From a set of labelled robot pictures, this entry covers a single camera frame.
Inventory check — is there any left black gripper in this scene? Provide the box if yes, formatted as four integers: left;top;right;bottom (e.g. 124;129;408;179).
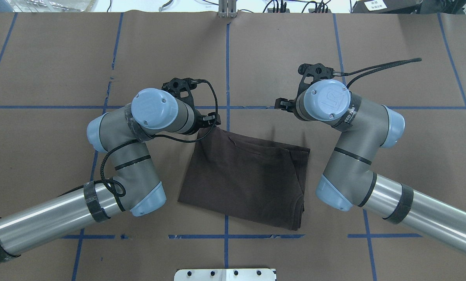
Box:
192;110;221;131

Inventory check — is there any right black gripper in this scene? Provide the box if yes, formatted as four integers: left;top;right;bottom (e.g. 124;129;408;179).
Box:
274;98;299;116

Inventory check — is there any brown t-shirt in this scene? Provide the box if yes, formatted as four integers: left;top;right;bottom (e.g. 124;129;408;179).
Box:
178;128;310;231

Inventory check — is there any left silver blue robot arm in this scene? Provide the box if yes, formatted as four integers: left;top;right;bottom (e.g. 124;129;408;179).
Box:
0;86;221;264

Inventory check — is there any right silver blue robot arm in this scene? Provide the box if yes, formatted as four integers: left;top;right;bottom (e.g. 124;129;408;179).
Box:
274;79;466;255

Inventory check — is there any black box white label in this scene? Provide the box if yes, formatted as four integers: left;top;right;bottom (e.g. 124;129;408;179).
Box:
351;0;422;14

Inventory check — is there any plastic bagged cardboard sheet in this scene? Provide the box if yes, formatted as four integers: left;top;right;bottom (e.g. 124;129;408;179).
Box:
6;0;97;12

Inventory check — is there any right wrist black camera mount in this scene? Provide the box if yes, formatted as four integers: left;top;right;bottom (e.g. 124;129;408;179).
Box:
297;63;335;97

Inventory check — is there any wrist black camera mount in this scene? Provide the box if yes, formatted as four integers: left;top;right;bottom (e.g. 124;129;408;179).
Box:
161;78;206;107
297;63;335;97

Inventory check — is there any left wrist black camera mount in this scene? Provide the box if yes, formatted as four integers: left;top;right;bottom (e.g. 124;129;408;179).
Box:
161;78;206;107

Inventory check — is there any aluminium frame post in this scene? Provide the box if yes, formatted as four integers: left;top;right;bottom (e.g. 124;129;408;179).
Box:
218;0;238;18

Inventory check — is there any white pedestal column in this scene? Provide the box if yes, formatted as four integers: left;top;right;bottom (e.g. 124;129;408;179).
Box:
174;268;277;281

